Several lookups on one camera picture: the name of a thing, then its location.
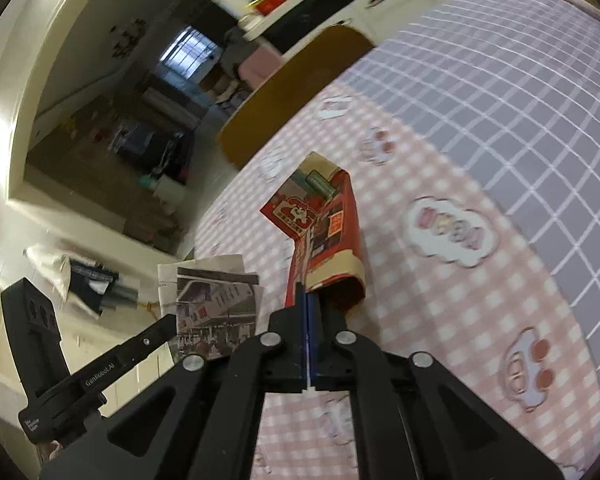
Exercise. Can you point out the pink seat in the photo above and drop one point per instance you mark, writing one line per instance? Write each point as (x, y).
(257, 67)

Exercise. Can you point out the red printed paper bag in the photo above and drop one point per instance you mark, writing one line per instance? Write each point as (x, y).
(325, 230)

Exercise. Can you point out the white cabinet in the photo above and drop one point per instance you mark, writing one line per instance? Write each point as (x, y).
(405, 10)

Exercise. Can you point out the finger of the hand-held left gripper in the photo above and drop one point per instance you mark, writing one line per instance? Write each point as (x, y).
(152, 335)

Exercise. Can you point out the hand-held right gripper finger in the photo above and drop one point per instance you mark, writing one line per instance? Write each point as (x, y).
(312, 345)
(302, 340)

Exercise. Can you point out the purple grid tablecloth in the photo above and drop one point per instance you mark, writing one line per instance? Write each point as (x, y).
(530, 110)

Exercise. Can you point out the white bag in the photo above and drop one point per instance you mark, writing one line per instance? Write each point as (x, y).
(45, 260)

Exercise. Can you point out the wooden chair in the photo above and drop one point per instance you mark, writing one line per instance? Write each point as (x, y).
(290, 95)

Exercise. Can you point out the newspaper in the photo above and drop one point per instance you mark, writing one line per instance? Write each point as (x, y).
(215, 305)

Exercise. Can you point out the dark shelf unit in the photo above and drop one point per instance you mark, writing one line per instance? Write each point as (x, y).
(145, 145)

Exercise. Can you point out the dark clothes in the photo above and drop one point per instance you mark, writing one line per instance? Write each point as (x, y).
(95, 280)

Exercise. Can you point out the window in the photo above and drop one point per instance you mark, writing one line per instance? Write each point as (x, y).
(187, 50)

